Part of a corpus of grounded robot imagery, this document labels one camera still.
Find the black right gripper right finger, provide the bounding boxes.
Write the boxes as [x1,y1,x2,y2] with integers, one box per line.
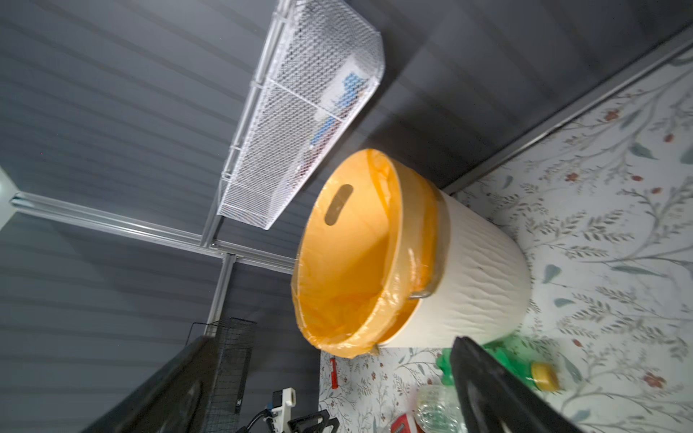
[450,337,581,433]

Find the clear bottle blue white cap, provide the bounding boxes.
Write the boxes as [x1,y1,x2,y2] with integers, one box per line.
[414,384,467,433]

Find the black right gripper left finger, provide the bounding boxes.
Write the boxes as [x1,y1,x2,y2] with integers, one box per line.
[84,337,217,432]

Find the green bottle yellow cap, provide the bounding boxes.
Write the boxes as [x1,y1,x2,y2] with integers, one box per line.
[436,341,561,393]

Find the tubes in white basket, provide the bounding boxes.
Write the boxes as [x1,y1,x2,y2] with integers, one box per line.
[309,54,369,152]

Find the black wire mesh basket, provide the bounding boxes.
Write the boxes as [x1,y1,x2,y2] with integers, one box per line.
[185,318,256,432]

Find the white ribbed trash bin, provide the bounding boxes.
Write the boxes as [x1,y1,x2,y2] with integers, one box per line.
[379,194,532,349]

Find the white wire mesh basket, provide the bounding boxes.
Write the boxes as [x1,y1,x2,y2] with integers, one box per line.
[216,1,385,229]

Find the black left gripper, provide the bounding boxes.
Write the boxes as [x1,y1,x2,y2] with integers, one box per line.
[265,387,340,433]

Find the orange bin liner bag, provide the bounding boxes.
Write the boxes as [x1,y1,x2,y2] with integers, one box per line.
[292,149,449,358]

